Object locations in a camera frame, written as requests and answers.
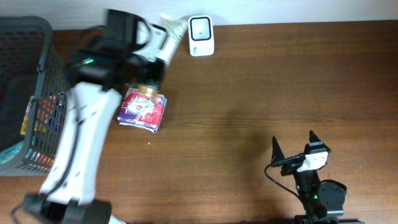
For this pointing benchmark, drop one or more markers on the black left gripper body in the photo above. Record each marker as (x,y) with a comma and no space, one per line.
(152,73)

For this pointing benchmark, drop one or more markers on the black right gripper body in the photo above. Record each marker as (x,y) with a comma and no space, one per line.
(292,168)

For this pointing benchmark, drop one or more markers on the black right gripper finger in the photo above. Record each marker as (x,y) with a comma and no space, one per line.
(315,145)
(277,154)

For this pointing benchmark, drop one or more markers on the red purple tissue pack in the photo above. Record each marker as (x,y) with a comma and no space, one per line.
(141,111)

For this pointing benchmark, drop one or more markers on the white shampoo tube gold cap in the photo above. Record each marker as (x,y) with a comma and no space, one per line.
(176,29)

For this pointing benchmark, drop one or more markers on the teal toilet tissue pack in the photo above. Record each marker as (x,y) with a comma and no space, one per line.
(8,154)

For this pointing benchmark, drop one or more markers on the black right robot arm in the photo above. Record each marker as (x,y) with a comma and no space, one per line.
(322,200)

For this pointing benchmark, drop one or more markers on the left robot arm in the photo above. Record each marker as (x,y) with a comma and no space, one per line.
(68,193)

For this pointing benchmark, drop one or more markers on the white barcode scanner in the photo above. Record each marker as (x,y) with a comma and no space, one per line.
(201,36)

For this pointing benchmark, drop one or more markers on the grey plastic mesh basket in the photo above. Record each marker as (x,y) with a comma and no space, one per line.
(33,94)

